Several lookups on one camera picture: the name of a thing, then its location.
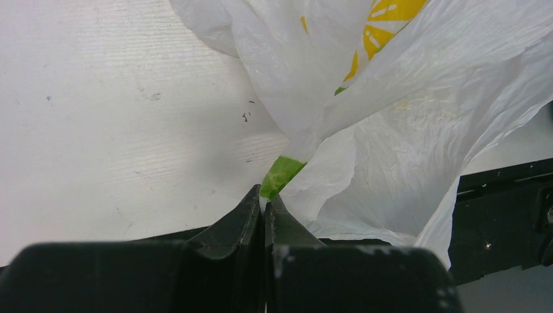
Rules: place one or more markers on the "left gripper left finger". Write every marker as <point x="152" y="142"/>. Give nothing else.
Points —
<point x="212" y="269"/>

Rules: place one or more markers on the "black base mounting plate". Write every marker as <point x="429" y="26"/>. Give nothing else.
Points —
<point x="500" y="221"/>

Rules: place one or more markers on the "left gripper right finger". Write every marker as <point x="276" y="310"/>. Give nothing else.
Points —
<point x="303" y="274"/>

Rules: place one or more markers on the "white plastic bag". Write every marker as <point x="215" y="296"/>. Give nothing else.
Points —
<point x="385" y="102"/>

